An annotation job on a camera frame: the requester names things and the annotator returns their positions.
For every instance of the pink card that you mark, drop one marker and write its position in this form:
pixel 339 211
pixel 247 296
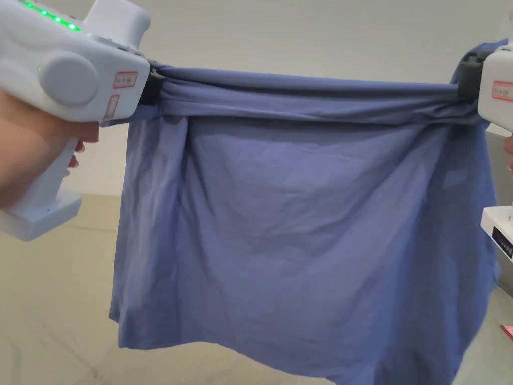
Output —
pixel 508 330

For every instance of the person's right hand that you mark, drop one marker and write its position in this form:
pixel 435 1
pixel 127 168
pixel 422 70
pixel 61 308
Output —
pixel 509 152

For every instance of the person's left hand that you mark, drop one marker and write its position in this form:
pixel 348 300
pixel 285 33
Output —
pixel 32 148

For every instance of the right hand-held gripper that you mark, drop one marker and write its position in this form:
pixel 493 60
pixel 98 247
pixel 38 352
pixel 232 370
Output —
pixel 497 96

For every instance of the blue shirt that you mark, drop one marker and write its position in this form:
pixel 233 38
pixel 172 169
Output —
pixel 296 224

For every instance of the bed with beige sheet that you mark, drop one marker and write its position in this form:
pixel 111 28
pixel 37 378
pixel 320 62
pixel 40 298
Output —
pixel 48 304

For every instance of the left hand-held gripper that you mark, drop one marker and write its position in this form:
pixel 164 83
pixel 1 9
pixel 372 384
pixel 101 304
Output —
pixel 68 76

